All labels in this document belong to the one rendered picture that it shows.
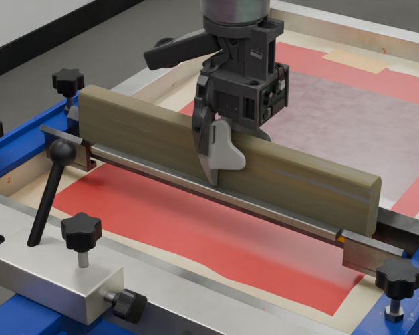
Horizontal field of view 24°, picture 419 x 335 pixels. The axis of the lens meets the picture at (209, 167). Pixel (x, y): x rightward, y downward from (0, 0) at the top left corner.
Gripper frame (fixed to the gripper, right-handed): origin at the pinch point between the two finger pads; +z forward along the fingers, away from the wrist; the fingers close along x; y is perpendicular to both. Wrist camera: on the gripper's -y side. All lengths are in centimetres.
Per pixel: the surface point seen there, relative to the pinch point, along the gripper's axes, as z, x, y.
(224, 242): 7.8, -3.6, 3.1
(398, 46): 6, 57, -1
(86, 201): 7.8, -5.6, -16.6
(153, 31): 103, 222, -175
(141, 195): 7.8, -0.6, -11.5
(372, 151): 7.9, 25.8, 8.8
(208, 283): 4.3, -15.1, 8.3
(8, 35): 89, 163, -200
